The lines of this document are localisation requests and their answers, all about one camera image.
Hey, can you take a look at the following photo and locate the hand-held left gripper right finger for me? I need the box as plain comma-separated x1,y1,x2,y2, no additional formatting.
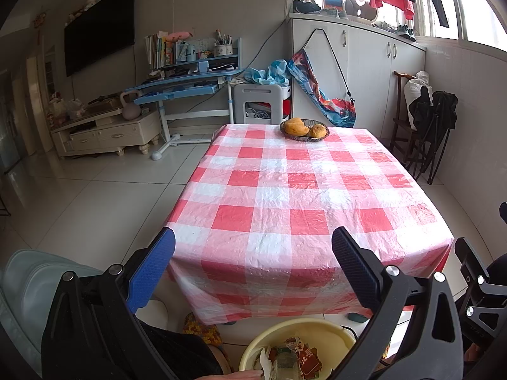
332,226,464,380

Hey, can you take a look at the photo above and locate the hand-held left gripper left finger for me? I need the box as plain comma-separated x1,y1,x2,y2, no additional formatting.
42,226,176,380

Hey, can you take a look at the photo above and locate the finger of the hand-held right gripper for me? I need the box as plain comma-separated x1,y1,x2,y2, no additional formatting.
455,237,492,286

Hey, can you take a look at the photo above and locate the pale yellow plastic basin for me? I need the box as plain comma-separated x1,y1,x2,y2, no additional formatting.
239,320,357,380

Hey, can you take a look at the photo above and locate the brown snack wrapper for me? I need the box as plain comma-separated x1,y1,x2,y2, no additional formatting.
283,336,323,380

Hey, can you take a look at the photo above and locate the clear plastic bottle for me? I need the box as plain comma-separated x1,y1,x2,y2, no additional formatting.
271,346,298,380

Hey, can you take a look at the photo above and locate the red white checked tablecloth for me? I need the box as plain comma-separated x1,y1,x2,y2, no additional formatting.
164,124,455,325

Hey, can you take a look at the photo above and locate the grey leather sofa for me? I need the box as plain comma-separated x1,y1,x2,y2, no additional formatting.
0,249,115,380

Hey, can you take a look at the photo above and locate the cream tv cabinet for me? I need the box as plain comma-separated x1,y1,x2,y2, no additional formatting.
49,105,162,158

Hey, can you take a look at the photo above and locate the dark woven fruit basket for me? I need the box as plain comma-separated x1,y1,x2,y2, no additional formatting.
279,118,330,142

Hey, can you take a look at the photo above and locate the dark wooden chair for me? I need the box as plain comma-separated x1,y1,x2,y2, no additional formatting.
390,70,426,167

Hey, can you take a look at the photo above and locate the yellow mango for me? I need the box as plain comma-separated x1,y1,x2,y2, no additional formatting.
285,117,310,136

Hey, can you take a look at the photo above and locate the black folding chair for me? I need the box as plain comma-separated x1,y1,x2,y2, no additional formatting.
410,87,458,185

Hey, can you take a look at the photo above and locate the pink kettlebell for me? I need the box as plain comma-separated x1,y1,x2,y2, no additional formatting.
119,91,142,121

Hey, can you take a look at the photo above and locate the colourful printed bag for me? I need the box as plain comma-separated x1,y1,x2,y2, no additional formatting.
286,49,357,128

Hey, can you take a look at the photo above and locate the blue study desk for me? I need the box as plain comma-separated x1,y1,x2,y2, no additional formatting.
125,37,243,161

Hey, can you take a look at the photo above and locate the white stuffed sack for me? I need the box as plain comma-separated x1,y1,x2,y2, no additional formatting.
408,71,432,107

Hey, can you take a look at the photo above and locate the white plastic stool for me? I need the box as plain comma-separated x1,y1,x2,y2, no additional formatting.
233,83,293,125

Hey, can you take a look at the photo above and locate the light blue cloth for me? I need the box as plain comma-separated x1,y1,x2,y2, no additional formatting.
241,59,292,87

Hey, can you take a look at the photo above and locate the row of books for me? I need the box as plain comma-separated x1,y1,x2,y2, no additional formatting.
143,31,175,70

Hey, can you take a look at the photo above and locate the white pen holder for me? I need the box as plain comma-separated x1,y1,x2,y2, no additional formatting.
214,29,234,58

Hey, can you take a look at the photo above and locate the black flat television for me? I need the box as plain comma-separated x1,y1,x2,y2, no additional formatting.
64,0,136,78

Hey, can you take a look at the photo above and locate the black sneaker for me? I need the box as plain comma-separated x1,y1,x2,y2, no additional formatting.
292,0,322,13

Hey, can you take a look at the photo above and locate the white wall cabinet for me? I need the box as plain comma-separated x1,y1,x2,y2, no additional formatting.
289,11,427,139

